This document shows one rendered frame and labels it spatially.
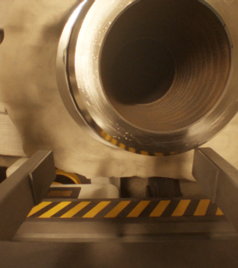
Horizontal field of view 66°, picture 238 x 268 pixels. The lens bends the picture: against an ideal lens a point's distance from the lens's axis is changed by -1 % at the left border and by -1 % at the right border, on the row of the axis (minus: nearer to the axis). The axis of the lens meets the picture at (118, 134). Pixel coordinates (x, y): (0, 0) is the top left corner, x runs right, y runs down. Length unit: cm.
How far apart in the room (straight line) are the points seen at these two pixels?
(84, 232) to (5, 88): 27
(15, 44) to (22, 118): 13
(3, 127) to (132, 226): 32
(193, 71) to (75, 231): 22
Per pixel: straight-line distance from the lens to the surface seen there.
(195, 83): 17
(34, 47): 34
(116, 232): 26
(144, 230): 26
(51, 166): 17
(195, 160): 17
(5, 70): 38
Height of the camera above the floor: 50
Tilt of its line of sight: 73 degrees down
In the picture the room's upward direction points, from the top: 177 degrees counter-clockwise
